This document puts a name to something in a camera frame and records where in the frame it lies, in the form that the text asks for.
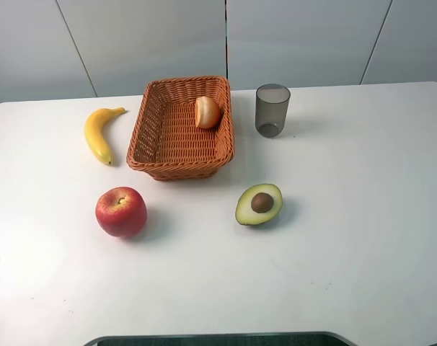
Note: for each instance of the red apple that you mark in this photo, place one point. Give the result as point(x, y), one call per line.
point(121, 212)

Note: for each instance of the orange wicker basket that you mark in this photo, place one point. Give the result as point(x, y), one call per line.
point(165, 142)

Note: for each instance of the grey translucent plastic cup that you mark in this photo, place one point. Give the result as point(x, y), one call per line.
point(271, 108)

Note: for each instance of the yellow banana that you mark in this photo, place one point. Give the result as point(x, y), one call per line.
point(93, 133)

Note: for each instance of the halved avocado with pit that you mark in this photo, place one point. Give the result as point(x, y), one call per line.
point(259, 204)

